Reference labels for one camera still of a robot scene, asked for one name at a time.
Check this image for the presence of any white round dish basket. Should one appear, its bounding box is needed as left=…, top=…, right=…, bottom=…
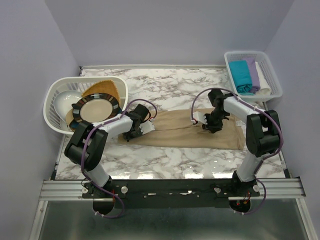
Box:
left=43, top=76, right=129, bottom=135

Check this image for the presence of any white bowl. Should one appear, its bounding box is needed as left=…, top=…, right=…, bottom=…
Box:
left=53, top=90, right=82, bottom=122

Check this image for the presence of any purple rolled t shirt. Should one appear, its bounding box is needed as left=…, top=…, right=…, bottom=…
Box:
left=244, top=57, right=261, bottom=94

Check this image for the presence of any woven tan placemat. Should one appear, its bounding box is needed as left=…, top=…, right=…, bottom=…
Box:
left=81, top=79, right=121, bottom=104

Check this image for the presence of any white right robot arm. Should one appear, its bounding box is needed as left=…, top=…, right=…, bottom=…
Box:
left=202, top=89, right=283, bottom=197

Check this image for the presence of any striped rim ceramic plate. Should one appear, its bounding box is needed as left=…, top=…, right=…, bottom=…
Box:
left=66, top=93, right=121, bottom=132

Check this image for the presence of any white rectangular plastic basket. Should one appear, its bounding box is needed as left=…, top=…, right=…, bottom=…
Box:
left=224, top=50, right=283, bottom=102

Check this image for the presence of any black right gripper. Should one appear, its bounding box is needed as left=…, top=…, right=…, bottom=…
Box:
left=200, top=109, right=227, bottom=134

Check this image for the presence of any teal rolled t shirt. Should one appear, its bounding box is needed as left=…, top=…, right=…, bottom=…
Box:
left=229, top=60, right=253, bottom=95

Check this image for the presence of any white rolled t shirt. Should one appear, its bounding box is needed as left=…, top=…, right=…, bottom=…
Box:
left=255, top=61, right=271, bottom=96

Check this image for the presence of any beige t shirt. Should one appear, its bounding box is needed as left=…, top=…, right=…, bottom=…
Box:
left=117, top=109, right=245, bottom=150

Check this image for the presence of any aluminium frame rail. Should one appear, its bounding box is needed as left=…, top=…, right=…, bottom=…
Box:
left=39, top=178, right=306, bottom=201

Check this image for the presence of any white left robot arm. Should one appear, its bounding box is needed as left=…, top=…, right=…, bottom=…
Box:
left=64, top=104, right=155, bottom=198

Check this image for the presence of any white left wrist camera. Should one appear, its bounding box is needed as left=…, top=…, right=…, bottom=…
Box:
left=139, top=120, right=155, bottom=135

